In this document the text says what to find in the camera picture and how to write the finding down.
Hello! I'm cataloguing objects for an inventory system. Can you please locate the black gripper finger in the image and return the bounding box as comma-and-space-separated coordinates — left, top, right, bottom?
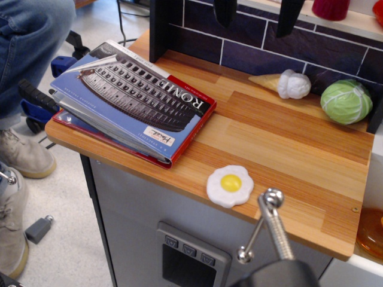
213, 0, 237, 28
276, 0, 305, 38

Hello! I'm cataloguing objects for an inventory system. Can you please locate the Rome spiral-bound book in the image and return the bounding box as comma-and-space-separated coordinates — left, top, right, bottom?
51, 40, 217, 169

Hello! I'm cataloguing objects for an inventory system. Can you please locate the red cup on shelf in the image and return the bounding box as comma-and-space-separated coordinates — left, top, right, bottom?
312, 0, 350, 21

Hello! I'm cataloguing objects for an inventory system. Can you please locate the light wooden shelf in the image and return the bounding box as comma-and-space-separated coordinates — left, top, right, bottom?
238, 0, 383, 42

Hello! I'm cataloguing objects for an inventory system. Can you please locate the black shelf side panel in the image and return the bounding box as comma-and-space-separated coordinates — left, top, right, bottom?
149, 0, 184, 63

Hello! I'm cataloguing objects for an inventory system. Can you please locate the toy ice cream cone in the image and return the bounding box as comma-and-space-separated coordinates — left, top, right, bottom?
248, 69, 311, 99

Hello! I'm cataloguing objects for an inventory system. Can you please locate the red object at shelf edge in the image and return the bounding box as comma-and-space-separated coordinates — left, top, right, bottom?
372, 0, 383, 24

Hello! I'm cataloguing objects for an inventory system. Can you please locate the toy green cabbage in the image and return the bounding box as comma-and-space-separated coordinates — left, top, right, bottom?
320, 80, 373, 125

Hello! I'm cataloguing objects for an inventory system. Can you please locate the black chair caster base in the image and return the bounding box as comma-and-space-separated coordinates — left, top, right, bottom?
66, 30, 90, 60

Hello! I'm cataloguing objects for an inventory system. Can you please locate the toy fried egg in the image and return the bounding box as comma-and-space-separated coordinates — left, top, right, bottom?
206, 165, 254, 208

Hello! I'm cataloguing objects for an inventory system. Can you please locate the person's leg in jeans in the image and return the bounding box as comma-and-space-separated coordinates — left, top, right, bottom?
1, 1, 76, 130

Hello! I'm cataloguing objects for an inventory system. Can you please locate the blue bar clamp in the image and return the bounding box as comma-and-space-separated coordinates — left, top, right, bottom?
18, 56, 78, 134

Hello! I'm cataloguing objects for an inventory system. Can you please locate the grey toy kitchen cabinet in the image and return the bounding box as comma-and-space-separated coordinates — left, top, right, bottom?
81, 156, 331, 286

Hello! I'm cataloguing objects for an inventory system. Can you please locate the orange glass dish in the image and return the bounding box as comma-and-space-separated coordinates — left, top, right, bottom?
357, 208, 382, 259

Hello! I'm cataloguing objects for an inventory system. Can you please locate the beige shoe upper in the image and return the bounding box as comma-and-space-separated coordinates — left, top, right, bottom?
1, 129, 56, 179

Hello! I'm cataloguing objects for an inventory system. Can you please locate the beige shoe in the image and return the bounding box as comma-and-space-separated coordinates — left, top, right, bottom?
1, 164, 29, 279
1, 129, 56, 179

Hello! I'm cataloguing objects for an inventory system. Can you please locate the beige shoe lower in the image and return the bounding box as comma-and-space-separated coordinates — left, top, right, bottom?
1, 164, 29, 279

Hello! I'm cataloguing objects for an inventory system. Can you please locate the small grey block with knob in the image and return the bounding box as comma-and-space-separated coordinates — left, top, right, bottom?
25, 215, 54, 244

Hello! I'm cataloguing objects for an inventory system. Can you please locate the black cable on floor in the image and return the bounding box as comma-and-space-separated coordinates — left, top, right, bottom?
116, 0, 150, 47

